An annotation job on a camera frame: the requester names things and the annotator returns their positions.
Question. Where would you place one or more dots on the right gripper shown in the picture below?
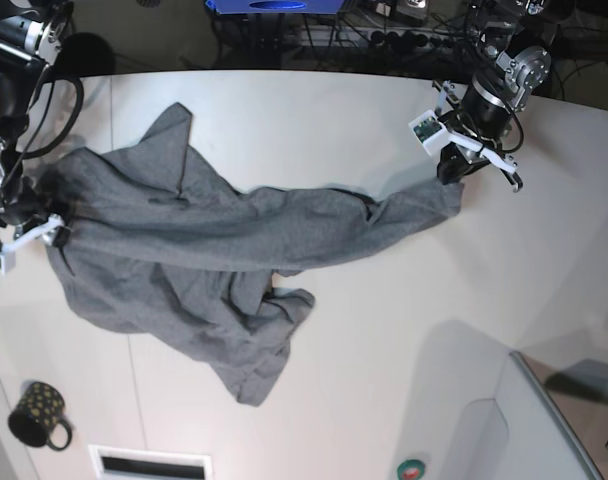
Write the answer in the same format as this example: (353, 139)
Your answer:
(26, 211)

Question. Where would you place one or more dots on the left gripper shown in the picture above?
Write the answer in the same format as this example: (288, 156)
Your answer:
(483, 113)

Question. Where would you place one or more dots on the grey t-shirt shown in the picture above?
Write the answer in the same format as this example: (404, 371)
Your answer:
(161, 244)

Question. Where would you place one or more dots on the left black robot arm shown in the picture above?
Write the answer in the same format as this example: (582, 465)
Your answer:
(509, 62)

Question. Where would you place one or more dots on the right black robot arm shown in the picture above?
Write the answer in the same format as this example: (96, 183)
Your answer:
(30, 41)

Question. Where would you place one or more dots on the black power strip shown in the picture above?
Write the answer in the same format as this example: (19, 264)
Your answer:
(406, 42)

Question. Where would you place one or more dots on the black mug with yellow pattern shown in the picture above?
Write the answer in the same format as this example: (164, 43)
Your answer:
(39, 412)

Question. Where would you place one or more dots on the white slotted panel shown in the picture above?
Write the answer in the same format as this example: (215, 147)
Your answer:
(122, 463)

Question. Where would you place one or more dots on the blue box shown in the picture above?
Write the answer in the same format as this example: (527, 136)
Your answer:
(228, 7)

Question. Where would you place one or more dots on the red green round button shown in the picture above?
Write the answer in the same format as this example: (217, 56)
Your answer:
(411, 469)

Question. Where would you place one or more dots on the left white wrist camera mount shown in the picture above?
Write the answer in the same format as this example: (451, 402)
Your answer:
(438, 127)

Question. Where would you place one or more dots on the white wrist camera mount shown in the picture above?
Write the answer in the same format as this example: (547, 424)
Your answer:
(438, 127)
(9, 250)

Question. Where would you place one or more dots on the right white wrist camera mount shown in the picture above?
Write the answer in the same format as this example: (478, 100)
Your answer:
(9, 250)

